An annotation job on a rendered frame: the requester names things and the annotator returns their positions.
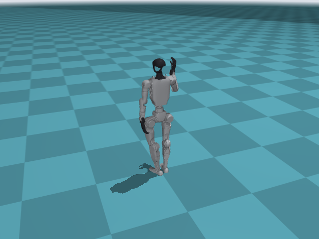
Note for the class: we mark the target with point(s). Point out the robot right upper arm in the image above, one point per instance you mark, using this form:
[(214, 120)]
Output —
[(173, 84)]

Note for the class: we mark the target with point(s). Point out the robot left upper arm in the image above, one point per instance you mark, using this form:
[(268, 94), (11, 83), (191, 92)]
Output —
[(146, 84)]

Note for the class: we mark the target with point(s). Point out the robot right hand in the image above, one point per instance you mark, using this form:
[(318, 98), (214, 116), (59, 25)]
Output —
[(173, 65)]

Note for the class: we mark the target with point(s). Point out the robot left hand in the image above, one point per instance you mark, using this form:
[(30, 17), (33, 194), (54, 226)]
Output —
[(143, 125)]

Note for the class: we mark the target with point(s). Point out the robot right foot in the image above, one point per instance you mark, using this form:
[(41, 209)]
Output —
[(164, 169)]

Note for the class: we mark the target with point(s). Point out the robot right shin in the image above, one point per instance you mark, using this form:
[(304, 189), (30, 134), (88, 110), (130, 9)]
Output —
[(165, 153)]

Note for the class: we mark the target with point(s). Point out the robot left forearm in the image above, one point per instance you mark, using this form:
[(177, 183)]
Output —
[(142, 109)]

